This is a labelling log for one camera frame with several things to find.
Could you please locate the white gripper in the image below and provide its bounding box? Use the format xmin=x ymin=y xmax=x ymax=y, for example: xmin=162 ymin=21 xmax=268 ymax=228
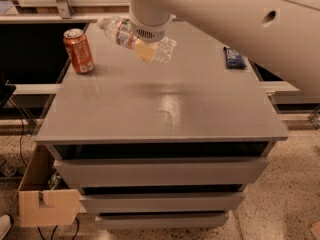
xmin=129 ymin=12 xmax=173 ymax=63

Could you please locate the clear plastic water bottle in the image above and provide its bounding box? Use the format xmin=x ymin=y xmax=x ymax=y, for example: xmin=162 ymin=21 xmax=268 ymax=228
xmin=97 ymin=16 xmax=177 ymax=63

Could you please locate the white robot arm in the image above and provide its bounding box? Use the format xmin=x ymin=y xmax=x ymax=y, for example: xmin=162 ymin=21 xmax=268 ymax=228
xmin=129 ymin=0 xmax=320 ymax=100

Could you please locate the orange soda can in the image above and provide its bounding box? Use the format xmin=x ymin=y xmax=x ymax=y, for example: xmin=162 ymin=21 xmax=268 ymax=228
xmin=63 ymin=28 xmax=94 ymax=74

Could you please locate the dark blue snack packet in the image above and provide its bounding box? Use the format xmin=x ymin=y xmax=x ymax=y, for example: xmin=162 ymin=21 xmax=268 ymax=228
xmin=223 ymin=46 xmax=246 ymax=69

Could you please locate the grey drawer cabinet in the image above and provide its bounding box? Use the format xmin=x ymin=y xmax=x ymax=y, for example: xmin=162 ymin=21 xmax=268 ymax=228
xmin=36 ymin=22 xmax=287 ymax=229

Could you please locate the cardboard box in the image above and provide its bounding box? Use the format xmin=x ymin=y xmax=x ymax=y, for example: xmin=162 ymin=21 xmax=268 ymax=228
xmin=18 ymin=146 xmax=80 ymax=227

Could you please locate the metal shelf frame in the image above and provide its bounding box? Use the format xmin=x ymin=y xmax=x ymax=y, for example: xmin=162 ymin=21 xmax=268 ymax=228
xmin=0 ymin=0 xmax=320 ymax=25

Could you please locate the black cable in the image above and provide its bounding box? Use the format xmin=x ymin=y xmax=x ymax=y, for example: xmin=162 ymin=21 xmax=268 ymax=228
xmin=9 ymin=97 xmax=38 ymax=168

